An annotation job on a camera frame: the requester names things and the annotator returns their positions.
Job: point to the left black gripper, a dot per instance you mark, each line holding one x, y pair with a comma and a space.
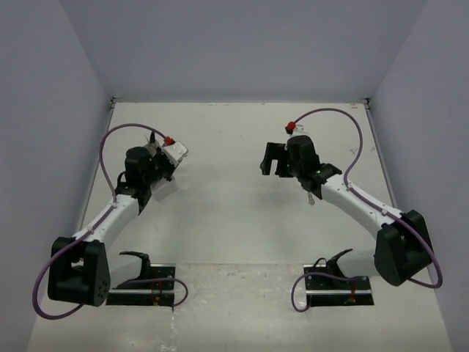
160, 154

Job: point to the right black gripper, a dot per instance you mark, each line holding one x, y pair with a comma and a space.
275, 151

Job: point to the small ornate steel spoon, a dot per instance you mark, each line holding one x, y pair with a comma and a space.
311, 199

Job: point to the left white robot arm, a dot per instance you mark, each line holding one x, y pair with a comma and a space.
81, 272

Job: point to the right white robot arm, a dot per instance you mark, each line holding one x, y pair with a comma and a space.
401, 242

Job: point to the clear plastic utensil container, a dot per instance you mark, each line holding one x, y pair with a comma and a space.
163, 189

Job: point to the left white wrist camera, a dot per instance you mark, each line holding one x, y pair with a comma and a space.
175, 152

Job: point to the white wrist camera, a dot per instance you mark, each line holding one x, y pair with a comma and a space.
175, 152
299, 130

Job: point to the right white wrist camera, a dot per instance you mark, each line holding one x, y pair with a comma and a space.
299, 130

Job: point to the left corner metal bracket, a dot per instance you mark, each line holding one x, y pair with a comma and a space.
113, 101

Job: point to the corner metal bracket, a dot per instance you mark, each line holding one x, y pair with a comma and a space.
366, 103
113, 101

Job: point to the right corner metal bracket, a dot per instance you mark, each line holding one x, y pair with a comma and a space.
366, 103

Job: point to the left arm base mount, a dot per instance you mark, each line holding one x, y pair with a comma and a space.
150, 284

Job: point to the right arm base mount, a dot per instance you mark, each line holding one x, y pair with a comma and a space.
327, 286

